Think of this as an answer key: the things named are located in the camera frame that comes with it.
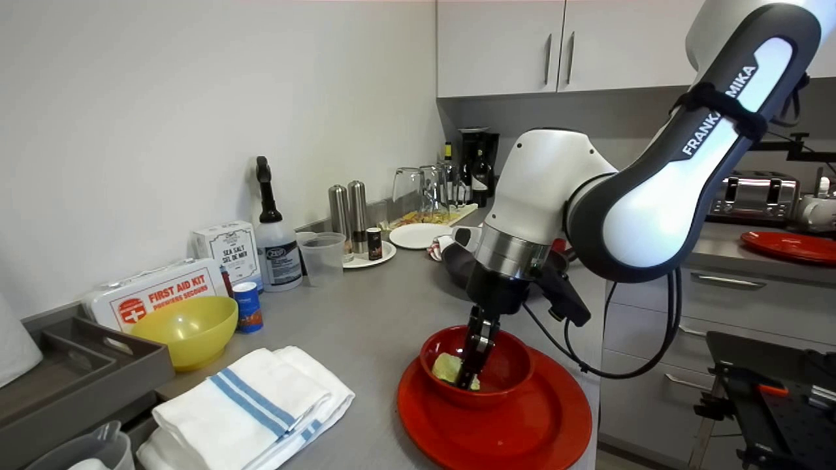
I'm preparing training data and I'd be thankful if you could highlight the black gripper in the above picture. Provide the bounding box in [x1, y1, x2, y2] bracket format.
[457, 258, 535, 391]

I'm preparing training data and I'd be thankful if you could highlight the yellow green sponge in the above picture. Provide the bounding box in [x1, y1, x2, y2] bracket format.
[431, 351, 484, 391]

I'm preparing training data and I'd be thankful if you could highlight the red bowl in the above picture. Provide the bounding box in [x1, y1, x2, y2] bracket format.
[418, 325, 535, 409]

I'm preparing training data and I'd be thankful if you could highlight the yellow bowl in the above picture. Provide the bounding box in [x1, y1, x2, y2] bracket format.
[127, 295, 239, 373]

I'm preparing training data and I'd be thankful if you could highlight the black frying pan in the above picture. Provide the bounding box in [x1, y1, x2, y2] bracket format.
[439, 237, 490, 299]

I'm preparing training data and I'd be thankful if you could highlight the red plate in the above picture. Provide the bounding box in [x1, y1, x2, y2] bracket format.
[395, 343, 595, 470]
[740, 228, 836, 268]

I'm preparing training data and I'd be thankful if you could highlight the white red-striped towel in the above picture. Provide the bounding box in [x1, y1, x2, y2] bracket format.
[426, 228, 480, 263]

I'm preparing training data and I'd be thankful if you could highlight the large white plate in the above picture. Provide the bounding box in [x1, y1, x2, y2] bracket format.
[387, 223, 455, 254]

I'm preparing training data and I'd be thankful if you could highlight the yellow patterned mat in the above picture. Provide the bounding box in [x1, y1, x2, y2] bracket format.
[380, 201, 480, 233]

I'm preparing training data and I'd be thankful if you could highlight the small white plate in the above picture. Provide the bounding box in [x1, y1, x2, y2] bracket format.
[339, 241, 400, 271]

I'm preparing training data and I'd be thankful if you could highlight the narrow upturned glass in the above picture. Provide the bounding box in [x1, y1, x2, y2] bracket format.
[421, 163, 464, 211]

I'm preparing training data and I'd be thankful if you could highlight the wide upturned glass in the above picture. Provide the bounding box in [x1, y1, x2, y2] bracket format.
[387, 164, 427, 219]

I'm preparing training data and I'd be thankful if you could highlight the steel grinder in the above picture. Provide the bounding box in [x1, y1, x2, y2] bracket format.
[346, 178, 367, 255]
[326, 184, 350, 244]

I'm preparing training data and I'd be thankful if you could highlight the black coffee maker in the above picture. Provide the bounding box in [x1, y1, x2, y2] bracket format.
[455, 127, 504, 208]

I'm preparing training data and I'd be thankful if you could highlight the clear spray bottle black nozzle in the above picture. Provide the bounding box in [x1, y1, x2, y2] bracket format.
[254, 154, 307, 292]

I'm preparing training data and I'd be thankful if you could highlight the small blue can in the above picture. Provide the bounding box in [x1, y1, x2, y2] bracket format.
[229, 280, 265, 335]

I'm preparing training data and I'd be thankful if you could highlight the folded white blue-striped towel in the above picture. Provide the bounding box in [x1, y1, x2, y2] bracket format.
[135, 344, 357, 470]

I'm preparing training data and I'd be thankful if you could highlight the small white box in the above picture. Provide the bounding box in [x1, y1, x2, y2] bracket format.
[190, 219, 260, 285]

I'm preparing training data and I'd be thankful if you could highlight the grey lower cabinet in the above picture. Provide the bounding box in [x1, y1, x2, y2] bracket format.
[597, 258, 836, 464]

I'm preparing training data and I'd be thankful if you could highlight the white upper cabinet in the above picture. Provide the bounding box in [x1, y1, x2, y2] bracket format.
[434, 0, 836, 100]

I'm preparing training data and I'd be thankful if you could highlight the black tripod stand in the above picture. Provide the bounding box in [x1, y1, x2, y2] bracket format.
[693, 330, 836, 470]

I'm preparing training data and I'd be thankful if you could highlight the silver toaster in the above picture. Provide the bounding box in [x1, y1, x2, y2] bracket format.
[712, 169, 802, 225]

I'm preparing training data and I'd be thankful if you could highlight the white first aid kit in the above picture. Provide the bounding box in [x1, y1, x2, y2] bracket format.
[86, 255, 229, 335]

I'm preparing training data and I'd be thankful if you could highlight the white kettle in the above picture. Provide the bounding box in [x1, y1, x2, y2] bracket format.
[798, 167, 836, 233]

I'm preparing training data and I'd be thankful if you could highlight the grey tray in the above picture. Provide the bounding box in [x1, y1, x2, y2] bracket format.
[0, 302, 175, 470]

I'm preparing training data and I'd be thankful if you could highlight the grey plastic container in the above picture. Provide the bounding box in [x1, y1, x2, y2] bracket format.
[22, 420, 139, 470]

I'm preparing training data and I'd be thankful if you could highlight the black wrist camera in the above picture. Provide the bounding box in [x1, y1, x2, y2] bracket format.
[531, 258, 593, 330]

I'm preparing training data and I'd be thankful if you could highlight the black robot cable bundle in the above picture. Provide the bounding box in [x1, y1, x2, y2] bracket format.
[519, 268, 686, 382]

